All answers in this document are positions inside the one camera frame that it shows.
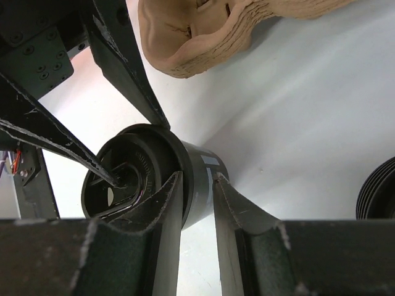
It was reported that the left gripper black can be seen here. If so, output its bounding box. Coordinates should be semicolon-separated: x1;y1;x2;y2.
1;1;170;186

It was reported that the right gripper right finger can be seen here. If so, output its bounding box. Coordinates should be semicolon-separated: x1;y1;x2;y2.
214;174;394;295

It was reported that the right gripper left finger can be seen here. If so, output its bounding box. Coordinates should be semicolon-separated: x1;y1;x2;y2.
1;171;183;295

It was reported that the middle black coffee cup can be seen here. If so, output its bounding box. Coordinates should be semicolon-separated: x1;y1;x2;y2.
355;157;394;220

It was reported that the black cup lid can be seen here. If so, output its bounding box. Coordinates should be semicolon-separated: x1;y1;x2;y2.
81;124;193;231

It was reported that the left brown pulp cup carrier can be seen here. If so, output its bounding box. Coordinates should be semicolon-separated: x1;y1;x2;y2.
138;0;349;78

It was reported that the dark single cup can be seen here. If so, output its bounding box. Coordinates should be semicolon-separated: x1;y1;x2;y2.
182;141;229;230

